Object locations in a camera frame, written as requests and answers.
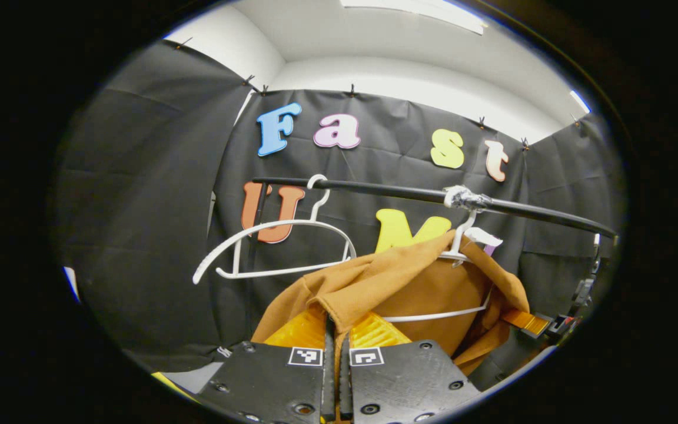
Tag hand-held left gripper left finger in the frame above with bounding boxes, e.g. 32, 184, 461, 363
198, 306, 337, 424

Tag white hanger with taped hook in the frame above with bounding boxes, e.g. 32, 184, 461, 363
382, 206, 504, 323

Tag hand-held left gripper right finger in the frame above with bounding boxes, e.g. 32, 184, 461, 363
339, 312, 481, 424

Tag ceiling light panel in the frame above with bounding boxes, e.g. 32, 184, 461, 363
339, 0, 487, 35

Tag black clothes rack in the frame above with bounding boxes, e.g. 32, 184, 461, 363
244, 177, 618, 339

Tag brown shirt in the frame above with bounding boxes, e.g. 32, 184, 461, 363
251, 230, 531, 377

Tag empty white hanger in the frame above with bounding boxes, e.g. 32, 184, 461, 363
192, 174, 357, 285

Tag black backdrop cloth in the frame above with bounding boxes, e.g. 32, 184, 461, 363
51, 40, 628, 389

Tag grey tape wrap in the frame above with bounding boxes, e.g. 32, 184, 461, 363
444, 185, 490, 211

